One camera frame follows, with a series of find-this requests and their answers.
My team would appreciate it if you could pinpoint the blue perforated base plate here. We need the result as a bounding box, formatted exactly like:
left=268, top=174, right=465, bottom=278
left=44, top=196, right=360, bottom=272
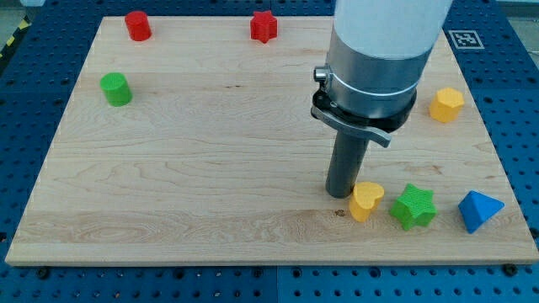
left=1, top=0, right=538, bottom=302

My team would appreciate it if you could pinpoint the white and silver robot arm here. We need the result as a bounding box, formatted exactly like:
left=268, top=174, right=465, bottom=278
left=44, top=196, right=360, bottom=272
left=311, top=0, right=452, bottom=146

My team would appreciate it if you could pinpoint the green star block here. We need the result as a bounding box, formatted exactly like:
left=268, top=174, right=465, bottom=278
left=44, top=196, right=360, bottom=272
left=389, top=183, right=438, bottom=231

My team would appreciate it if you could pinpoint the yellow hexagon block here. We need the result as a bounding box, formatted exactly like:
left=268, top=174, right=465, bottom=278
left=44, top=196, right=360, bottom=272
left=429, top=88, right=465, bottom=123

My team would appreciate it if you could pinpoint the yellow heart block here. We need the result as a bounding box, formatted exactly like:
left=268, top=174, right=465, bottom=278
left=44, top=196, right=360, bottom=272
left=349, top=182, right=385, bottom=222

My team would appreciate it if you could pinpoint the red cylinder block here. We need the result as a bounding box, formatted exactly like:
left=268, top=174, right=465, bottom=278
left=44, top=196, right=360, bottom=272
left=124, top=11, right=152, bottom=41

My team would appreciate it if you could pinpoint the green cylinder block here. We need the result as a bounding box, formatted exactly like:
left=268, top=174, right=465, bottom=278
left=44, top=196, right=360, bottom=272
left=99, top=72, right=132, bottom=107

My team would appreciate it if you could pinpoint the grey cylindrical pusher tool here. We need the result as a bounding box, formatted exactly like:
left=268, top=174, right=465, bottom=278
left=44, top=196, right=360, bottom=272
left=325, top=132, right=368, bottom=199

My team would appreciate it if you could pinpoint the wooden board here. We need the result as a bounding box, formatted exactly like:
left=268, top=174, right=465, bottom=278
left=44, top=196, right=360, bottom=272
left=6, top=17, right=538, bottom=267

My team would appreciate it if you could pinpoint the red star block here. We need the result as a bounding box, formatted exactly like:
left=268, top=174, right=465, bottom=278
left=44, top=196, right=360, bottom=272
left=250, top=10, right=278, bottom=44

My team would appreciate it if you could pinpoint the blue triangle block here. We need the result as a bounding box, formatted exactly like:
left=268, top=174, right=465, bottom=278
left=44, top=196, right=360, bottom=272
left=458, top=190, right=505, bottom=234

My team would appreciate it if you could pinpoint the black and white fiducial marker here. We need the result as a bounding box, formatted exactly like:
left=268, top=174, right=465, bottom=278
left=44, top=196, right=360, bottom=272
left=449, top=29, right=484, bottom=50

